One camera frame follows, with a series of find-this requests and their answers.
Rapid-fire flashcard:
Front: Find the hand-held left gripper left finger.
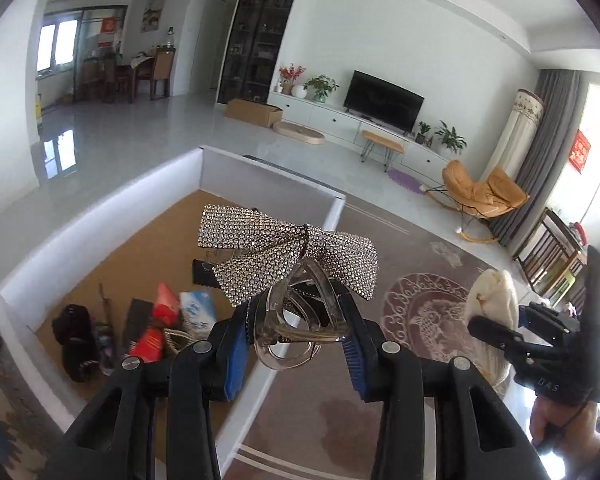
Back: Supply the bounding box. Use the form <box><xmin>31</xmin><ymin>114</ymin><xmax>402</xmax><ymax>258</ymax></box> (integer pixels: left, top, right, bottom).
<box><xmin>62</xmin><ymin>302</ymin><xmax>253</xmax><ymax>480</ymax></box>

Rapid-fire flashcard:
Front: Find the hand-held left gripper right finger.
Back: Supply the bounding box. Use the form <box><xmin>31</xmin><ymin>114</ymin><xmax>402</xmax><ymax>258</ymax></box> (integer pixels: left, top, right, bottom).
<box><xmin>330</xmin><ymin>280</ymin><xmax>551</xmax><ymax>480</ymax></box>

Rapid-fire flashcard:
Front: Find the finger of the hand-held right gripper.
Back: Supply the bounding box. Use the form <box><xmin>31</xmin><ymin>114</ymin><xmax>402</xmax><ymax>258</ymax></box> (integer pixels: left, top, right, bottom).
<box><xmin>520</xmin><ymin>302</ymin><xmax>581</xmax><ymax>336</ymax></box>
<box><xmin>467</xmin><ymin>315</ymin><xmax>566</xmax><ymax>359</ymax></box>

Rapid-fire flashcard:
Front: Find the white knitted hat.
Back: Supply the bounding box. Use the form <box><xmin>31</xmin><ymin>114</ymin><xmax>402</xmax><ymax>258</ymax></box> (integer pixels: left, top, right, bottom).
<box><xmin>462</xmin><ymin>267</ymin><xmax>520</xmax><ymax>401</ymax></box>

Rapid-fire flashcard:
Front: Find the red snack packet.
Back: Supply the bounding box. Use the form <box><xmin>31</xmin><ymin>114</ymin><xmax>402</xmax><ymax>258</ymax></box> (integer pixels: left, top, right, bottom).
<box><xmin>130</xmin><ymin>282</ymin><xmax>181</xmax><ymax>363</ymax></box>

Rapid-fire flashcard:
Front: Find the rhinestone bow hair clip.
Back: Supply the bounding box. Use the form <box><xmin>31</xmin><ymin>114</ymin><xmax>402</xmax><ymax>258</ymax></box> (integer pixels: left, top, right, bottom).
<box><xmin>197</xmin><ymin>204</ymin><xmax>379</xmax><ymax>373</ymax></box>

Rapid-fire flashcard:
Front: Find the white storage box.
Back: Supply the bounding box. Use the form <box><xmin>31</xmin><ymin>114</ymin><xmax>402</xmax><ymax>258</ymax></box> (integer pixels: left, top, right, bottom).
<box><xmin>0</xmin><ymin>145</ymin><xmax>347</xmax><ymax>480</ymax></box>

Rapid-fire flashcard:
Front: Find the person's right forearm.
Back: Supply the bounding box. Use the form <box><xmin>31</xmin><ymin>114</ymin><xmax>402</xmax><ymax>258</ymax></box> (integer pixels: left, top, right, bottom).
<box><xmin>529</xmin><ymin>395</ymin><xmax>600</xmax><ymax>456</ymax></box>

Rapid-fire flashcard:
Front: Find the gold hair claw clip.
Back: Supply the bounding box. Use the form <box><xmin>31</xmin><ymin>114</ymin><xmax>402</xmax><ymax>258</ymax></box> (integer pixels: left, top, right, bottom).
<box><xmin>162</xmin><ymin>327</ymin><xmax>201</xmax><ymax>358</ymax></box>

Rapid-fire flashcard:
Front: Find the wooden slatted chair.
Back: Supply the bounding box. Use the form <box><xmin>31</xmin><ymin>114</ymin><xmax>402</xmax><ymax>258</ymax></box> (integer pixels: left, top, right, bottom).
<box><xmin>515</xmin><ymin>207</ymin><xmax>588</xmax><ymax>301</ymax></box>

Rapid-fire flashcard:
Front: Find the black cardboard box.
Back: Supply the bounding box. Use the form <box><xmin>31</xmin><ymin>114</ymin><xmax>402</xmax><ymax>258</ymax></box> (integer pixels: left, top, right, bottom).
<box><xmin>121</xmin><ymin>297</ymin><xmax>156</xmax><ymax>356</ymax></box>

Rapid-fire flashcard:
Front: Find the orange lounge chair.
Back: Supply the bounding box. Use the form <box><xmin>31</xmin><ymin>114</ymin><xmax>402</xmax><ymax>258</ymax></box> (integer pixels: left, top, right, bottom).
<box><xmin>425</xmin><ymin>160</ymin><xmax>530</xmax><ymax>243</ymax></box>

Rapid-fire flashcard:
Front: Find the black velvet scrunchie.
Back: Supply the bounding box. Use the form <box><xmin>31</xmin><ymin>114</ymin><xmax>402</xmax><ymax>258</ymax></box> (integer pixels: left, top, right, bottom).
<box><xmin>51</xmin><ymin>304</ymin><xmax>101</xmax><ymax>383</ymax></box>

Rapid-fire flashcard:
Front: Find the grey curtain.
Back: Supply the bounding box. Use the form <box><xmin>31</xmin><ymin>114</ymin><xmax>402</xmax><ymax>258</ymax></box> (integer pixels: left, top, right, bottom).
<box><xmin>495</xmin><ymin>69</ymin><xmax>588</xmax><ymax>256</ymax></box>

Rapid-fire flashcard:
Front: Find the red window decoration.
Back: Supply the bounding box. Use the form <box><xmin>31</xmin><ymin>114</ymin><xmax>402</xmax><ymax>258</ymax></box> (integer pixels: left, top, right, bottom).
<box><xmin>570</xmin><ymin>130</ymin><xmax>592</xmax><ymax>173</ymax></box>

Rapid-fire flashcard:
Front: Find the purple floor mat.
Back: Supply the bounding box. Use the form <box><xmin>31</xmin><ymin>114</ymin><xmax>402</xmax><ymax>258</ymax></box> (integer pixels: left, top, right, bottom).
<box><xmin>386</xmin><ymin>169</ymin><xmax>426</xmax><ymax>193</ymax></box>

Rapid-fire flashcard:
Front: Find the covered standing air conditioner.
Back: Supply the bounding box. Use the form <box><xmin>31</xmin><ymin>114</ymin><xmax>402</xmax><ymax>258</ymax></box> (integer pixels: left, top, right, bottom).
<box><xmin>482</xmin><ymin>89</ymin><xmax>546</xmax><ymax>186</ymax></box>

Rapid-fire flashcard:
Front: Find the leafy potted plant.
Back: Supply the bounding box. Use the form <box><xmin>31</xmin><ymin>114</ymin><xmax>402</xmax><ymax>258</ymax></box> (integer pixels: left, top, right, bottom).
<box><xmin>432</xmin><ymin>120</ymin><xmax>467</xmax><ymax>157</ymax></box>

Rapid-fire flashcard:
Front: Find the wooden bench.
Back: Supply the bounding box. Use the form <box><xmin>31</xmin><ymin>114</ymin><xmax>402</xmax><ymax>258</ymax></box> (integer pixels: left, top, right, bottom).
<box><xmin>361</xmin><ymin>130</ymin><xmax>406</xmax><ymax>166</ymax></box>

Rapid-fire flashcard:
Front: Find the patterned floor rug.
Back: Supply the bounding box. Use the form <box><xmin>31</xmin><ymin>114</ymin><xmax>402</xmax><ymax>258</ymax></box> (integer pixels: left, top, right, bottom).
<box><xmin>0</xmin><ymin>310</ymin><xmax>66</xmax><ymax>480</ymax></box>

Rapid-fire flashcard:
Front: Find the beige oval cat scratcher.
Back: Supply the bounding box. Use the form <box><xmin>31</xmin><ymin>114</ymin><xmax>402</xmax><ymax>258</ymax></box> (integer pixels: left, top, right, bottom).
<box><xmin>272</xmin><ymin>121</ymin><xmax>326</xmax><ymax>145</ymax></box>

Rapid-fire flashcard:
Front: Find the white television cabinet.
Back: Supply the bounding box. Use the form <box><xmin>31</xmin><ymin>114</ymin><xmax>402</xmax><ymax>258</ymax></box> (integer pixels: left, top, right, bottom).
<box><xmin>269</xmin><ymin>91</ymin><xmax>458</xmax><ymax>173</ymax></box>

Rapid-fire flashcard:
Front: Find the black television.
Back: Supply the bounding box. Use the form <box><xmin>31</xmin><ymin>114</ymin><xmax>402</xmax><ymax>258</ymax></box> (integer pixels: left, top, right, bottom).
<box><xmin>343</xmin><ymin>71</ymin><xmax>426</xmax><ymax>133</ymax></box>

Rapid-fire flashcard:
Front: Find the green potted plant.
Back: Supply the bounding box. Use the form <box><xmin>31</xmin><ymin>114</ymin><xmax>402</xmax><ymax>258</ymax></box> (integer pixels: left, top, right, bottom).
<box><xmin>302</xmin><ymin>74</ymin><xmax>340</xmax><ymax>104</ymax></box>

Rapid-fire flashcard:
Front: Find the red flower vase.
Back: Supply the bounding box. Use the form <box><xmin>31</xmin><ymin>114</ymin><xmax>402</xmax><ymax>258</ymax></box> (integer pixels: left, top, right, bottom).
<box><xmin>278</xmin><ymin>63</ymin><xmax>307</xmax><ymax>96</ymax></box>

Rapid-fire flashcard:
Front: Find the wooden dining chair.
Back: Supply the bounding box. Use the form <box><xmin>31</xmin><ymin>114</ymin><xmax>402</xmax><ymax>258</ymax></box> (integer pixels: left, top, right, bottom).
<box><xmin>150</xmin><ymin>47</ymin><xmax>177</xmax><ymax>101</ymax></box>

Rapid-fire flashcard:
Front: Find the dark glass display cabinet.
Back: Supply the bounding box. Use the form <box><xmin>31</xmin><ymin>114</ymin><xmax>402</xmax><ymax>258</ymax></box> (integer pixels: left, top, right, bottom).
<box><xmin>216</xmin><ymin>0</ymin><xmax>306</xmax><ymax>106</ymax></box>

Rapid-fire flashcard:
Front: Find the wall painting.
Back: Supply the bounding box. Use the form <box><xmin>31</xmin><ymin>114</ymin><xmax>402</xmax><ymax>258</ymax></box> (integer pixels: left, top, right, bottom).
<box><xmin>140</xmin><ymin>0</ymin><xmax>167</xmax><ymax>32</ymax></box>

